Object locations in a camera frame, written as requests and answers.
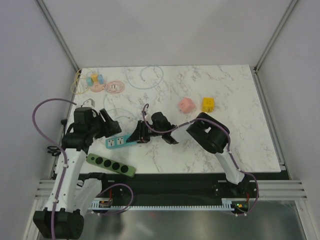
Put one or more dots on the pink round power socket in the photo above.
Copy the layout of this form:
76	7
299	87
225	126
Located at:
97	87

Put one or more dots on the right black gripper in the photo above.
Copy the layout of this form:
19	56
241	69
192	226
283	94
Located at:
139	134

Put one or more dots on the green power strip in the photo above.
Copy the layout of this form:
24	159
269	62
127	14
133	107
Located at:
111	165

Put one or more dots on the yellow cube plug adapter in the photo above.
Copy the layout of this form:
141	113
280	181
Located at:
208	104

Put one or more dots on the teal power strip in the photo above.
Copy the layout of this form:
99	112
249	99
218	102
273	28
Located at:
116	142

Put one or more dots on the blue plug on pink socket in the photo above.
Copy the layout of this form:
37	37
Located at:
100	79

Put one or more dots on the white slotted cable duct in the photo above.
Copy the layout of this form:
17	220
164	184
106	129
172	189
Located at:
98	205

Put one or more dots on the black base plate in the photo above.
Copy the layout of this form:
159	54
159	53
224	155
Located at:
183	189

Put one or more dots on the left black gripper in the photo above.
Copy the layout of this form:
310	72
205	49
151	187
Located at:
108	126

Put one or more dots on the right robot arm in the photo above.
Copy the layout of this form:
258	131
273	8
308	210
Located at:
210	134

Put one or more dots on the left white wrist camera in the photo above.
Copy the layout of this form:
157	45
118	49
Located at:
89	103

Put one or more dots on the pink cube plug adapter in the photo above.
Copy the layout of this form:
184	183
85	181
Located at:
186	105

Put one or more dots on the teal plug on pink socket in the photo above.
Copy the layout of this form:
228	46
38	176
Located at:
89	81

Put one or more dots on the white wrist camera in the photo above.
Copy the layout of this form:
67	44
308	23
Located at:
89	103
146	114

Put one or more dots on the yellow plug on pink socket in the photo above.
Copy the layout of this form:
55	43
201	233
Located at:
94	77

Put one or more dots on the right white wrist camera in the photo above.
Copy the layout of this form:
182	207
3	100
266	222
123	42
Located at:
146	114

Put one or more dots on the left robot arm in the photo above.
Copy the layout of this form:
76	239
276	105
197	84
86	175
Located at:
63	214

